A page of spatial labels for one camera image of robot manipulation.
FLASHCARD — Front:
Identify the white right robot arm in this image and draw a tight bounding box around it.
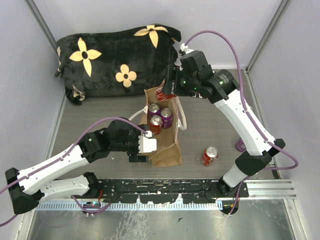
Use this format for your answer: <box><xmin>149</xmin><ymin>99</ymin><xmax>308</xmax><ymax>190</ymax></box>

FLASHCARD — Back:
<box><xmin>161</xmin><ymin>48</ymin><xmax>286</xmax><ymax>197</ymax></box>

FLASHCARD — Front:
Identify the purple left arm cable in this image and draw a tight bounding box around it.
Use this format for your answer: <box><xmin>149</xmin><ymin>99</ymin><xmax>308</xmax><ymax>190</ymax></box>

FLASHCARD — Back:
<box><xmin>0</xmin><ymin>116</ymin><xmax>153</xmax><ymax>227</ymax></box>

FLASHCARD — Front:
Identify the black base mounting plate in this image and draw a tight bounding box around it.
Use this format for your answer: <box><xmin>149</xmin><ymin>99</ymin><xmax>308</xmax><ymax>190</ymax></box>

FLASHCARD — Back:
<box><xmin>91</xmin><ymin>179</ymin><xmax>237</xmax><ymax>204</ymax></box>

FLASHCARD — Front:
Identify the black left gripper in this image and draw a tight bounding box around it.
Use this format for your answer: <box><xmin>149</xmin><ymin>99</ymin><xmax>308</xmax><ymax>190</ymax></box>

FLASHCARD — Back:
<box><xmin>111</xmin><ymin>125</ymin><xmax>149</xmax><ymax>162</ymax></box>

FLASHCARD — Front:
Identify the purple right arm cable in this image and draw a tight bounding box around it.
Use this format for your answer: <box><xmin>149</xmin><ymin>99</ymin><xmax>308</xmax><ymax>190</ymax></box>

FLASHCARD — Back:
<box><xmin>183</xmin><ymin>30</ymin><xmax>299</xmax><ymax>218</ymax></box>

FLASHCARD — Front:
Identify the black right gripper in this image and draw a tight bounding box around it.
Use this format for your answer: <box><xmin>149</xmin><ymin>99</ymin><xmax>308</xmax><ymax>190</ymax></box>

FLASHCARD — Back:
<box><xmin>162</xmin><ymin>64</ymin><xmax>199</xmax><ymax>96</ymax></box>

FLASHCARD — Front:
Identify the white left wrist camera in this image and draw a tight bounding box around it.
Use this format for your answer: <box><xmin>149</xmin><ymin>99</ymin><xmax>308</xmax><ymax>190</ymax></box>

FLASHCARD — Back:
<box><xmin>138</xmin><ymin>130</ymin><xmax>157</xmax><ymax>154</ymax></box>

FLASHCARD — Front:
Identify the brown burlap canvas bag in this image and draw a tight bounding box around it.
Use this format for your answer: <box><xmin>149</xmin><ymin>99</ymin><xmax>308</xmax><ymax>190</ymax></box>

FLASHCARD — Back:
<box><xmin>129</xmin><ymin>82</ymin><xmax>187</xmax><ymax>168</ymax></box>

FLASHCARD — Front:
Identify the purple Fanta can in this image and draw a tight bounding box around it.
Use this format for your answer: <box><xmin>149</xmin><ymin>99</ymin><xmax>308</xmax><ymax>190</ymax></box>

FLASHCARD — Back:
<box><xmin>160</xmin><ymin>108</ymin><xmax>173</xmax><ymax>129</ymax></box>
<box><xmin>147</xmin><ymin>103</ymin><xmax>161</xmax><ymax>117</ymax></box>
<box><xmin>235</xmin><ymin>138</ymin><xmax>246</xmax><ymax>152</ymax></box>

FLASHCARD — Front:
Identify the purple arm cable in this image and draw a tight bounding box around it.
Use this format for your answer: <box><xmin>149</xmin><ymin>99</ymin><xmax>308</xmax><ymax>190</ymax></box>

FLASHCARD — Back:
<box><xmin>0</xmin><ymin>116</ymin><xmax>153</xmax><ymax>227</ymax></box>
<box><xmin>183</xmin><ymin>30</ymin><xmax>299</xmax><ymax>218</ymax></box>

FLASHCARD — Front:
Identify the red Coke can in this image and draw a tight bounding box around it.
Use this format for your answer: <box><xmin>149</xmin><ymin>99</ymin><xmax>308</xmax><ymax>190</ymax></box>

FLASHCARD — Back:
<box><xmin>200</xmin><ymin>146</ymin><xmax>219</xmax><ymax>167</ymax></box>
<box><xmin>155</xmin><ymin>91</ymin><xmax>176</xmax><ymax>102</ymax></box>
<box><xmin>149</xmin><ymin>115</ymin><xmax>163</xmax><ymax>135</ymax></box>

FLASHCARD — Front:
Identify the black floral plush blanket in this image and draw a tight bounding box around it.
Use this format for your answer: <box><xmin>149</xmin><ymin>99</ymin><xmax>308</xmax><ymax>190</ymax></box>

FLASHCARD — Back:
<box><xmin>55</xmin><ymin>24</ymin><xmax>182</xmax><ymax>106</ymax></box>

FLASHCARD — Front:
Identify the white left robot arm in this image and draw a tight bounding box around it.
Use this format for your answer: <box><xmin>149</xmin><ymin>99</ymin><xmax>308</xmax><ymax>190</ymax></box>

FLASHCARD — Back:
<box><xmin>5</xmin><ymin>117</ymin><xmax>157</xmax><ymax>215</ymax></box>

